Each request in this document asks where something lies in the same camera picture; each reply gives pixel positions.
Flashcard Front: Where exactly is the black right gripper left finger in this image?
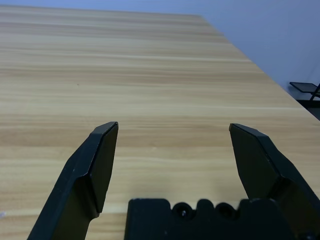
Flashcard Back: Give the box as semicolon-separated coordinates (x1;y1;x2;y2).
26;121;119;240

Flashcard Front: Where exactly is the black mesh chair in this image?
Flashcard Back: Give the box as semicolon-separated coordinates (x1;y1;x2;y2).
289;81;320;102

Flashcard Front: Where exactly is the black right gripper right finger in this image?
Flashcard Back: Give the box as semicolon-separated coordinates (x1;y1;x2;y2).
228;122;320;240

